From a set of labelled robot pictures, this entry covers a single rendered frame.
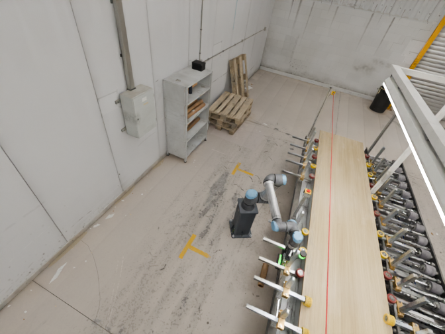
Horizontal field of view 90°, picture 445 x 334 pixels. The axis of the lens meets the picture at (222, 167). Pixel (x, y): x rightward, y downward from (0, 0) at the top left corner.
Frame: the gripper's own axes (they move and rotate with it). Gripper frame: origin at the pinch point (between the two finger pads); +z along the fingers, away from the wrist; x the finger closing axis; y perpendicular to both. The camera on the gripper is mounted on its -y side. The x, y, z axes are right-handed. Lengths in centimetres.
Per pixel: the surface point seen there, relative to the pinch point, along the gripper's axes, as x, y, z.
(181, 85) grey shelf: 207, 173, -53
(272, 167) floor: 35, 243, 103
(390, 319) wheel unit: -95, -14, 4
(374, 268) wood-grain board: -92, 36, 12
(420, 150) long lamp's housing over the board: -36, 19, -134
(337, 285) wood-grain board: -55, 1, 11
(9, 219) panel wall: 256, -74, 2
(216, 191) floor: 116, 131, 102
